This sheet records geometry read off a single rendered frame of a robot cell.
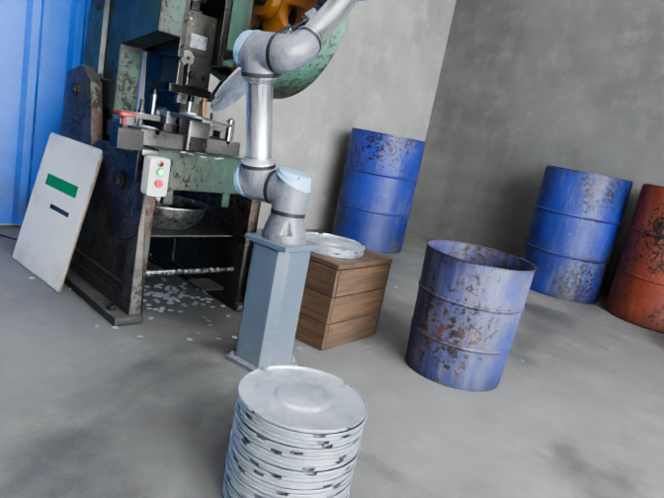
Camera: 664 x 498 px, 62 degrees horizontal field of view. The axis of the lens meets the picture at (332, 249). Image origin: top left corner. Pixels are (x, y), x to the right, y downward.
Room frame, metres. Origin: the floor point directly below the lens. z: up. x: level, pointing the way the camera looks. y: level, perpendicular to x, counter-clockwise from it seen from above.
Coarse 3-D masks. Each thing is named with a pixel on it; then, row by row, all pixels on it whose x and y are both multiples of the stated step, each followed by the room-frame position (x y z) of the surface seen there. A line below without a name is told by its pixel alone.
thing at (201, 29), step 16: (192, 16) 2.24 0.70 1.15; (192, 32) 2.24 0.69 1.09; (208, 32) 2.30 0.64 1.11; (192, 48) 2.25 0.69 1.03; (208, 48) 2.30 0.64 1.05; (176, 64) 2.22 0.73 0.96; (192, 64) 2.22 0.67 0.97; (208, 64) 2.31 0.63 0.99; (160, 80) 2.30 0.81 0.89; (176, 80) 2.22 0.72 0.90; (192, 80) 2.23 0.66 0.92; (208, 80) 2.32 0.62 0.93
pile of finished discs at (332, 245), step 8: (312, 232) 2.40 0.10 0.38; (312, 240) 2.24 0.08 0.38; (320, 240) 2.24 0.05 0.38; (328, 240) 2.27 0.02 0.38; (336, 240) 2.31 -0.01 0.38; (344, 240) 2.37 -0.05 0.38; (352, 240) 2.39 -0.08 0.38; (320, 248) 2.14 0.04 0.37; (328, 248) 2.14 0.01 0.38; (336, 248) 2.18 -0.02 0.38; (344, 248) 2.21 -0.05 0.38; (352, 248) 2.24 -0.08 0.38; (360, 248) 2.27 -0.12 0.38; (336, 256) 2.14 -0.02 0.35; (344, 256) 2.15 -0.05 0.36; (360, 256) 2.22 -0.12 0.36
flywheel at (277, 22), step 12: (276, 0) 2.52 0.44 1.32; (288, 0) 2.50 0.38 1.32; (300, 0) 2.44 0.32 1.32; (312, 0) 2.34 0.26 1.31; (252, 12) 2.67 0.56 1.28; (264, 12) 2.55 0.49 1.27; (276, 12) 2.55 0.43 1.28; (288, 12) 2.53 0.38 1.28; (300, 12) 2.44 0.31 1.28; (252, 24) 2.66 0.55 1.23; (264, 24) 2.60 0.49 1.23; (276, 24) 2.54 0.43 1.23; (288, 24) 2.53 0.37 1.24
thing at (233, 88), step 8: (232, 72) 1.97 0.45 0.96; (240, 72) 2.01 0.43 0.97; (232, 80) 2.01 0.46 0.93; (240, 80) 2.10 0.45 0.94; (224, 88) 2.00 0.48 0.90; (232, 88) 2.09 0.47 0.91; (240, 88) 2.17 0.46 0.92; (216, 96) 2.00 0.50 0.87; (224, 96) 2.07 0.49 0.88; (232, 96) 2.15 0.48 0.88; (240, 96) 2.23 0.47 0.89; (216, 104) 2.07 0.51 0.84; (224, 104) 2.14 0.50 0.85
